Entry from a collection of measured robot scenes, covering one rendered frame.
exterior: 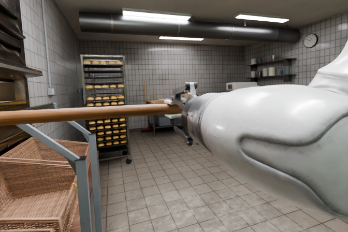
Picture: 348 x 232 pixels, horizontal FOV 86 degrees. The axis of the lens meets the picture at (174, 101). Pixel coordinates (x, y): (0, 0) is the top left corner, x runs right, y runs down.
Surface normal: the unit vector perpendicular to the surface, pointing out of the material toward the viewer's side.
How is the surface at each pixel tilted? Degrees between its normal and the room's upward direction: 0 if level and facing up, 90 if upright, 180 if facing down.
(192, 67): 90
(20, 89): 90
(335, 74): 82
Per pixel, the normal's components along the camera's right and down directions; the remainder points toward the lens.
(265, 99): -0.55, -0.74
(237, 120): -0.85, -0.39
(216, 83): 0.32, 0.06
